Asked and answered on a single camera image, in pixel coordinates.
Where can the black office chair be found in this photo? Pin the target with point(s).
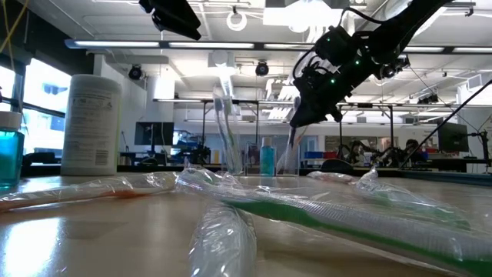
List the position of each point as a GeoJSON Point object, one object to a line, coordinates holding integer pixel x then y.
{"type": "Point", "coordinates": [336, 165]}

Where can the black ceiling camera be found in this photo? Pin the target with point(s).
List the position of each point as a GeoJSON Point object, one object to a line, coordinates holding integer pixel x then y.
{"type": "Point", "coordinates": [262, 68]}
{"type": "Point", "coordinates": [394, 68]}
{"type": "Point", "coordinates": [135, 72]}

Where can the orange white toothbrush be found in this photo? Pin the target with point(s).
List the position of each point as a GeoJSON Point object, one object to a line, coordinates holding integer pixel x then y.
{"type": "Point", "coordinates": [303, 134]}

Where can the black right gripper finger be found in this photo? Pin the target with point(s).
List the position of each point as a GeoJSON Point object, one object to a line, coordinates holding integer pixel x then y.
{"type": "Point", "coordinates": [301, 120]}

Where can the blue storage bin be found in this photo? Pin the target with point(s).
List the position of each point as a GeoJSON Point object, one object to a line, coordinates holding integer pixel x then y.
{"type": "Point", "coordinates": [315, 154]}

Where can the white wipes canister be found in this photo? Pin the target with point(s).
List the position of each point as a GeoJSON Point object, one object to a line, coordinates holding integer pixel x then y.
{"type": "Point", "coordinates": [92, 127]}

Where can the clear acrylic organizer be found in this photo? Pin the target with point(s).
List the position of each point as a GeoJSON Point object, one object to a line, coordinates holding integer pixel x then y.
{"type": "Point", "coordinates": [248, 167]}

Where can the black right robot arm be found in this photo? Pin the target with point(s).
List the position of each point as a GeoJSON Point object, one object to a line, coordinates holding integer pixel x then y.
{"type": "Point", "coordinates": [403, 23]}

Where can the black computer monitor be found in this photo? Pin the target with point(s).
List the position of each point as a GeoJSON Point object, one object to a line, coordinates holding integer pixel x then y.
{"type": "Point", "coordinates": [153, 133]}
{"type": "Point", "coordinates": [453, 136]}

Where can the person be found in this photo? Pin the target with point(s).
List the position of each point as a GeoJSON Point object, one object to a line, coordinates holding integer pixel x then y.
{"type": "Point", "coordinates": [413, 146]}

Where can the blue mouthwash bottle white cap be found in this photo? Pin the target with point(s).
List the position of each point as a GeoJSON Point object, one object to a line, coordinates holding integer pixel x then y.
{"type": "Point", "coordinates": [9, 154]}
{"type": "Point", "coordinates": [267, 159]}

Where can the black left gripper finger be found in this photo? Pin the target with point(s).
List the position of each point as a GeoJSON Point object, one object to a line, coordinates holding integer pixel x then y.
{"type": "Point", "coordinates": [180, 19]}
{"type": "Point", "coordinates": [160, 22]}

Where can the blue toothbrush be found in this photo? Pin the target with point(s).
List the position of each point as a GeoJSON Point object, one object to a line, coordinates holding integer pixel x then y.
{"type": "Point", "coordinates": [291, 154]}

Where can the overhead light bar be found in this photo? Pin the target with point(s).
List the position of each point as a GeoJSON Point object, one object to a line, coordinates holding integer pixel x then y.
{"type": "Point", "coordinates": [211, 45]}

